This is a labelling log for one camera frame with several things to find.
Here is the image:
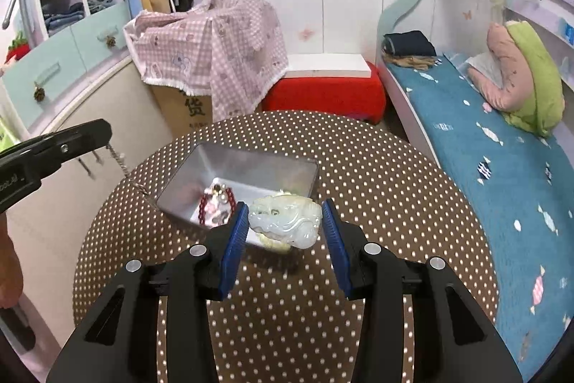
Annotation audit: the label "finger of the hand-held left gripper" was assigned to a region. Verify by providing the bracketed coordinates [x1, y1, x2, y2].
[0, 119, 113, 178]

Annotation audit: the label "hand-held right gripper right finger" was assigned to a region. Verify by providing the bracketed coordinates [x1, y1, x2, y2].
[320, 198, 523, 383]

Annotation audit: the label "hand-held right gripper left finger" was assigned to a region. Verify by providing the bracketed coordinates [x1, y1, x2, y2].
[46, 201, 250, 383]

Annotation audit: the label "pink charm pearl bracelet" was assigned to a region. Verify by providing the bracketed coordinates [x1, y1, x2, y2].
[206, 183, 234, 224]

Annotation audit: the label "silver chain necklace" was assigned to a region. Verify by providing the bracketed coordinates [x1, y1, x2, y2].
[107, 143, 155, 202]

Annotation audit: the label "white jade pendant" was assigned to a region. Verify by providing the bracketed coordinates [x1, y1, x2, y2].
[249, 193, 324, 249]

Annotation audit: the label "silver metal tin box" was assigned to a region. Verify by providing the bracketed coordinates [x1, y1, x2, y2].
[155, 143, 320, 251]

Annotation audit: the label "person's left forearm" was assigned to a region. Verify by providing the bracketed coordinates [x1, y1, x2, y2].
[0, 212, 24, 307]

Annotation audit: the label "cream cabinet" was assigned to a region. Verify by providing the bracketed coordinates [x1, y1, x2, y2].
[0, 60, 173, 366]

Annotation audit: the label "brown polka-dot tablecloth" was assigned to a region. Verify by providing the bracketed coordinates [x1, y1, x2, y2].
[72, 110, 500, 383]

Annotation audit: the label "mint green drawer unit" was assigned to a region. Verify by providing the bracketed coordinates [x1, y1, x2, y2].
[0, 1, 133, 132]

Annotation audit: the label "red strawberry toy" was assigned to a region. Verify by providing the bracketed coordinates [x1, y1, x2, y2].
[5, 31, 31, 63]

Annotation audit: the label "brown cardboard box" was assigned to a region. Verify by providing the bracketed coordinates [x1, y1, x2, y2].
[150, 84, 213, 139]

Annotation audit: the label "red upholstered stool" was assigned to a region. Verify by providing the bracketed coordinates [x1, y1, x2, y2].
[261, 61, 387, 124]

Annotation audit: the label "blue fish-print bed sheet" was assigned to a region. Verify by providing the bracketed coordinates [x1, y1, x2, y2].
[381, 53, 574, 366]

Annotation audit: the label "pink checked cloth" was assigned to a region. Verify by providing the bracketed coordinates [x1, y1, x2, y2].
[123, 0, 288, 121]

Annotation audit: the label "white flat board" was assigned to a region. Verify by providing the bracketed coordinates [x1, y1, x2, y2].
[283, 53, 372, 79]

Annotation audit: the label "folded tan cloth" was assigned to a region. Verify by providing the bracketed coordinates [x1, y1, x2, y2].
[383, 55, 442, 70]

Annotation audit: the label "folded dark clothes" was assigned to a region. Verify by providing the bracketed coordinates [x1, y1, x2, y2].
[382, 31, 437, 58]

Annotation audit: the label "pink and green pillows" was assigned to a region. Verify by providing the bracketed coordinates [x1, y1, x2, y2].
[466, 20, 566, 137]

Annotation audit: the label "pale green bead bracelet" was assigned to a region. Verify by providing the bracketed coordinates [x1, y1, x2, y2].
[255, 233, 292, 253]

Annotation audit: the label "dark red bead bracelet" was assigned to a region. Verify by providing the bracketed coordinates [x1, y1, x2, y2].
[197, 183, 238, 226]

